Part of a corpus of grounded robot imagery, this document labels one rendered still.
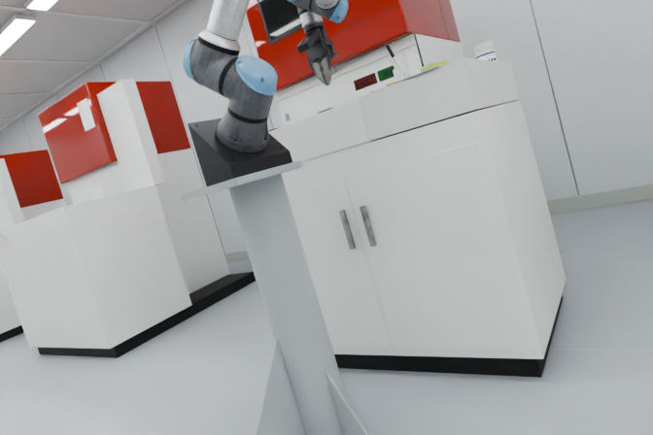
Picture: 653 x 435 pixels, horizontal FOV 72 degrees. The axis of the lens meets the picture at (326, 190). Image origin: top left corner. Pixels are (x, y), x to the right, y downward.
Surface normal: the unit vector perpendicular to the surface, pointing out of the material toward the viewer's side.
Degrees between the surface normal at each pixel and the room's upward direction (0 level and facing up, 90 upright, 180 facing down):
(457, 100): 90
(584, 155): 90
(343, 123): 90
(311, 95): 90
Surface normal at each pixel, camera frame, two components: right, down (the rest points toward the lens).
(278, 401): 0.66, -0.14
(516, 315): -0.54, 0.21
